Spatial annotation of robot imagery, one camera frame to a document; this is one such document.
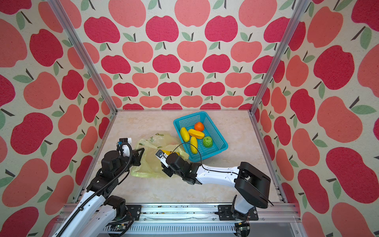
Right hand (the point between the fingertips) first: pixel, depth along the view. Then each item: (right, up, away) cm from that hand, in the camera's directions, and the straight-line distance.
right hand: (164, 162), depth 80 cm
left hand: (-10, +7, -4) cm, 12 cm away
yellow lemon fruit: (+11, +14, +21) cm, 27 cm away
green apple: (+26, +9, +16) cm, 32 cm away
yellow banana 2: (+17, +9, +18) cm, 26 cm away
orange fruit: (+21, +19, +24) cm, 38 cm away
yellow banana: (+20, +13, +22) cm, 32 cm away
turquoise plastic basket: (+29, +17, +22) cm, 40 cm away
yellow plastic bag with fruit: (-7, -1, -3) cm, 7 cm away
